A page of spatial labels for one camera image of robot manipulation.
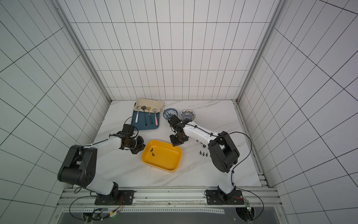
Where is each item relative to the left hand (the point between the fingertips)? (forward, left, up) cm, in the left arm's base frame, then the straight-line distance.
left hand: (146, 147), depth 90 cm
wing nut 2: (-1, -3, -1) cm, 4 cm away
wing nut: (-2, -36, -2) cm, 36 cm away
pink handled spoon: (+33, -1, 0) cm, 33 cm away
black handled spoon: (+36, +9, -1) cm, 37 cm away
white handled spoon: (+36, +13, -1) cm, 38 cm away
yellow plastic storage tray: (-5, -10, -1) cm, 11 cm away
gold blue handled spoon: (+36, +4, -1) cm, 36 cm away
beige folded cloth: (+41, +3, -1) cm, 42 cm away
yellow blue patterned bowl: (+28, -28, +2) cm, 40 cm away
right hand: (+1, -17, +3) cm, 17 cm away
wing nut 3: (-4, -5, -1) cm, 7 cm away
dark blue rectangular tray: (+20, +8, -2) cm, 22 cm away
